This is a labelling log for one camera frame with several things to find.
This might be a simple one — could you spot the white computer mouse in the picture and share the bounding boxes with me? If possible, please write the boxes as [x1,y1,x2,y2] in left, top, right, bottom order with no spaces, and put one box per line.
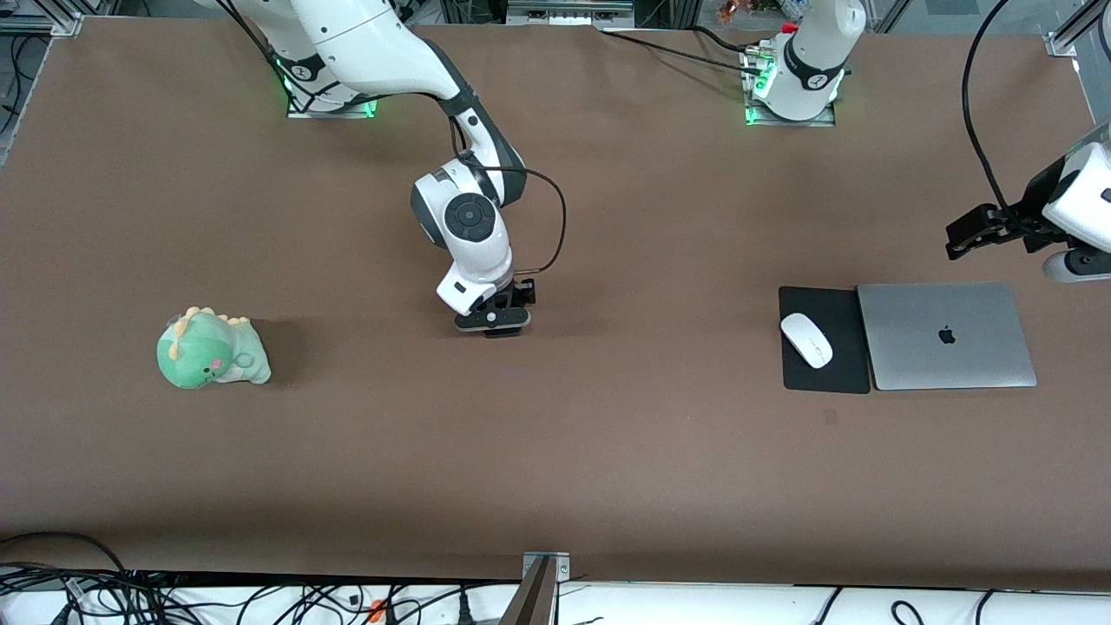
[779,312,835,370]

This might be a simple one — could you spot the black mouse pad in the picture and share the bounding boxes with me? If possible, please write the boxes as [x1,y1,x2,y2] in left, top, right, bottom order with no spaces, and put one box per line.
[777,287,871,396]

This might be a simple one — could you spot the silver closed laptop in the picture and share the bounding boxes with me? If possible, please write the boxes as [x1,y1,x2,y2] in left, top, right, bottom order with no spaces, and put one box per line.
[857,281,1039,391]

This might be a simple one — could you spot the green dinosaur plush toy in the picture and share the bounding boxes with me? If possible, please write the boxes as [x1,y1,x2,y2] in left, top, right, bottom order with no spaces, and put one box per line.
[156,306,273,390]

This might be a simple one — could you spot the grey metal equipment box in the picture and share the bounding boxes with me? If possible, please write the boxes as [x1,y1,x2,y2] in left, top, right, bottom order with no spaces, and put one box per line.
[506,0,636,27]

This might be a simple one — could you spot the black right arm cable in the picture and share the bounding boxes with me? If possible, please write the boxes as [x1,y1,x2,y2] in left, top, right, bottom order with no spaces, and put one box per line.
[447,113,568,279]

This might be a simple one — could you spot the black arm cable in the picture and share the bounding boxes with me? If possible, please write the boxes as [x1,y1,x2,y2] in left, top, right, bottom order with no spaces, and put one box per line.
[447,113,568,279]
[962,0,1016,218]

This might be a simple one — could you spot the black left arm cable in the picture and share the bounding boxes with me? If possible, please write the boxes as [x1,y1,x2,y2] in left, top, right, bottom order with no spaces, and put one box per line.
[962,0,1016,218]

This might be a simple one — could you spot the aluminium frame profile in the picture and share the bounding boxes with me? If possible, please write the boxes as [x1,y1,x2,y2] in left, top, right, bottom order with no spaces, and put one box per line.
[0,0,85,37]
[1046,0,1111,57]

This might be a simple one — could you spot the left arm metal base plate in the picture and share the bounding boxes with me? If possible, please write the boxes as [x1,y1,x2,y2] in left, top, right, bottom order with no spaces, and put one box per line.
[742,43,838,128]

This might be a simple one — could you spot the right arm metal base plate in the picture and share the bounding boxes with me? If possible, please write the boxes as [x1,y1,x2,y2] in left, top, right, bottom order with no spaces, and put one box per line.
[286,52,380,120]

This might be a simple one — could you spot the aluminium post with bracket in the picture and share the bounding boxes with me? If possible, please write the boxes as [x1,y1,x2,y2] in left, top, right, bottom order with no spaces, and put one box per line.
[502,551,571,625]

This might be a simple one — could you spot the black cable across table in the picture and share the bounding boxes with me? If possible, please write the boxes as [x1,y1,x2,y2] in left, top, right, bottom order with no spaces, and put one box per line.
[599,29,765,75]

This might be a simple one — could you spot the black looping floor cable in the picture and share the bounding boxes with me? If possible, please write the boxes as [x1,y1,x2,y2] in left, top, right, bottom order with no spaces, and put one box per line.
[0,531,131,578]

